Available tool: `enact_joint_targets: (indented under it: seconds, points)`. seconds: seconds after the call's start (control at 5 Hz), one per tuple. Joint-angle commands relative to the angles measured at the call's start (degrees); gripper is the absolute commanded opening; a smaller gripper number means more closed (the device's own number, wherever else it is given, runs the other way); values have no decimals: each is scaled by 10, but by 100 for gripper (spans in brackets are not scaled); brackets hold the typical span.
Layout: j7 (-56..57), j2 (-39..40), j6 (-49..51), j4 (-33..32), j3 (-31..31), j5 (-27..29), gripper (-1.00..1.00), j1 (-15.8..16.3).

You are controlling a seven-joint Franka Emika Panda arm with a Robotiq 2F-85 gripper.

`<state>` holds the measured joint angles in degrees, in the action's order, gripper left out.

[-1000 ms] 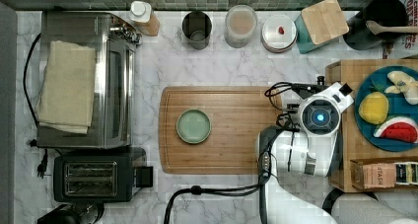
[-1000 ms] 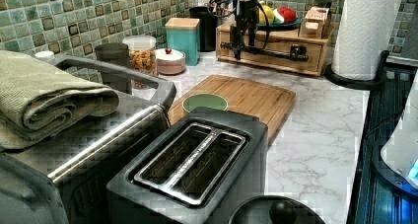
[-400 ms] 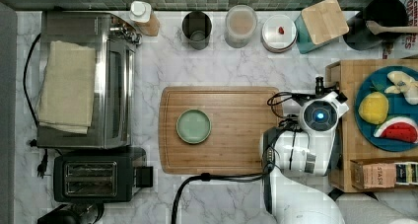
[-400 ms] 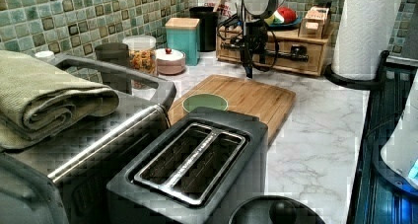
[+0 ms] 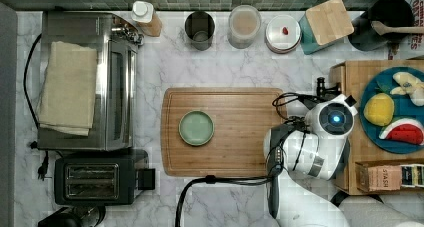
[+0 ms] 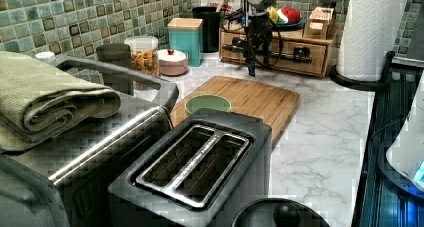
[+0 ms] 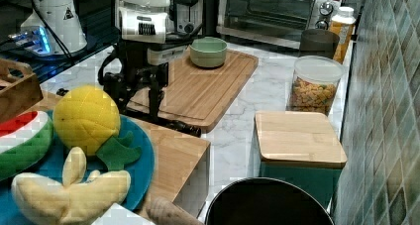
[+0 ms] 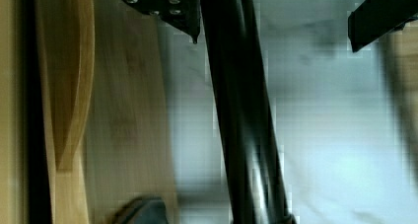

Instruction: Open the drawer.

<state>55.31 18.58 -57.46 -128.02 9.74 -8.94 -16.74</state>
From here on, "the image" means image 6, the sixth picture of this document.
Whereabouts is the tea bag box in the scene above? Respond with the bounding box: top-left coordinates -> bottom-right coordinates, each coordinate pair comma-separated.
303,6 -> 335,39

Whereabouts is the black two-slot toaster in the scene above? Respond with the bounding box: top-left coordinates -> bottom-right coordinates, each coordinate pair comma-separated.
108,109 -> 272,227

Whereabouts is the green bowl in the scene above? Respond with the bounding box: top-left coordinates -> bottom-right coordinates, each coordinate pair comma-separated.
185,95 -> 232,114

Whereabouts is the white lidded bowl red knob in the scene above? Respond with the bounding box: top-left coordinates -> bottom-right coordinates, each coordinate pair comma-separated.
158,49 -> 188,76

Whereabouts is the black paper towel holder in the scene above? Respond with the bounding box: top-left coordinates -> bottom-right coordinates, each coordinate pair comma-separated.
329,51 -> 395,92

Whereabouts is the black drawer handle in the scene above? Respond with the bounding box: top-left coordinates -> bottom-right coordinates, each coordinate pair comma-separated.
222,37 -> 312,64

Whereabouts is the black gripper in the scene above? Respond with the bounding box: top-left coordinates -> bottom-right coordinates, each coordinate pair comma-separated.
244,12 -> 272,77

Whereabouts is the black utensil holder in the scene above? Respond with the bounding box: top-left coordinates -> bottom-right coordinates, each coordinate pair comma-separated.
192,6 -> 221,53

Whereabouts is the teal canister with wooden lid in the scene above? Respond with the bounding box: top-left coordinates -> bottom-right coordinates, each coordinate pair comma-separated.
167,18 -> 203,67

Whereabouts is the yellow toy lemon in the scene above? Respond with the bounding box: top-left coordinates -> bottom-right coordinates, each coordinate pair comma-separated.
268,7 -> 279,23

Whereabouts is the black round pot lid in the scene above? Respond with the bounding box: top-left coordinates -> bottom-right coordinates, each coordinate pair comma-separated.
231,198 -> 330,227

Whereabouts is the clear pasta jar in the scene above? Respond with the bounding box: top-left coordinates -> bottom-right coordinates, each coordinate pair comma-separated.
124,36 -> 160,77

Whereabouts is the bamboo cutting board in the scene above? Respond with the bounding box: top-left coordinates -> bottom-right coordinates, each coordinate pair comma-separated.
170,76 -> 300,146

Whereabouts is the toy watermelon slice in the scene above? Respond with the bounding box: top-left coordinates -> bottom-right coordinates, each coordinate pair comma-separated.
277,7 -> 301,24

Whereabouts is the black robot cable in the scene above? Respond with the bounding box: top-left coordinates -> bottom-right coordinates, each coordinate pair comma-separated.
219,10 -> 284,70

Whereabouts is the dark grey cup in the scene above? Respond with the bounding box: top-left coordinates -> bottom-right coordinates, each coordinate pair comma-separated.
96,43 -> 134,95

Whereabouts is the folded beige towel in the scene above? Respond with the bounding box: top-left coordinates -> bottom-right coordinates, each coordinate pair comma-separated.
0,51 -> 121,152

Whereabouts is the wooden drawer box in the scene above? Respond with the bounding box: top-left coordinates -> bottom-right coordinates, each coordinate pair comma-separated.
218,22 -> 344,78

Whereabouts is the white paper towel roll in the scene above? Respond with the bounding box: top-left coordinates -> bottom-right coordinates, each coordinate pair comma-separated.
337,0 -> 407,82

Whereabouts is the stainless steel toaster oven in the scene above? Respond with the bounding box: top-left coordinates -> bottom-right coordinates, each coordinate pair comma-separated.
1,55 -> 179,227

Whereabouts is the white cap bottle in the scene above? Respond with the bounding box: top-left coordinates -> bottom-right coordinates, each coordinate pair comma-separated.
35,51 -> 56,63

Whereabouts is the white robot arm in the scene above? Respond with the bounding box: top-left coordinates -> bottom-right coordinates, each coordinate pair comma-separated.
243,0 -> 278,77

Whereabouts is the blue plate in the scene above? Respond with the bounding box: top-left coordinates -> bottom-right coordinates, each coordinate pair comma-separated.
275,17 -> 306,30

